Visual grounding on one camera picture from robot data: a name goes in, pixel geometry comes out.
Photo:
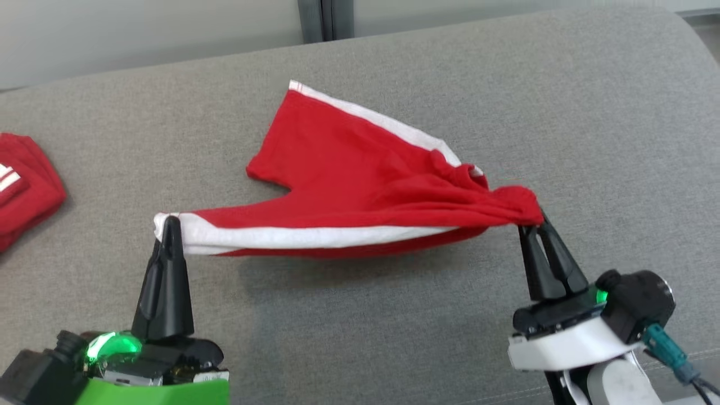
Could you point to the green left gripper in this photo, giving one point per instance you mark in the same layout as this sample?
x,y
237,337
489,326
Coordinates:
x,y
157,388

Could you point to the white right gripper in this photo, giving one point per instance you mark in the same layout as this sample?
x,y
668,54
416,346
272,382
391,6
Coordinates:
x,y
562,343

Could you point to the red and white jersey shirt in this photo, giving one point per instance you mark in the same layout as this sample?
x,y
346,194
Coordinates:
x,y
28,191

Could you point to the red shorts with white stripe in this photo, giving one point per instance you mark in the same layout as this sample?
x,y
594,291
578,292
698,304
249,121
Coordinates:
x,y
360,169

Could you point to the grey fabric sofa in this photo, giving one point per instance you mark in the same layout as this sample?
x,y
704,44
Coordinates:
x,y
394,315

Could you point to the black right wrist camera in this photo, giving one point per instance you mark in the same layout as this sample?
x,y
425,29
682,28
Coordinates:
x,y
638,304

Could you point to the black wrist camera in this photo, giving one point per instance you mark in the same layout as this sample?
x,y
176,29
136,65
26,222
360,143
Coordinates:
x,y
39,377
638,304

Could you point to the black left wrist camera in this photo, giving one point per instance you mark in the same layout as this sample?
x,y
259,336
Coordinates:
x,y
39,377

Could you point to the grey partition post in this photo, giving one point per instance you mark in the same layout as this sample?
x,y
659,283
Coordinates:
x,y
323,19

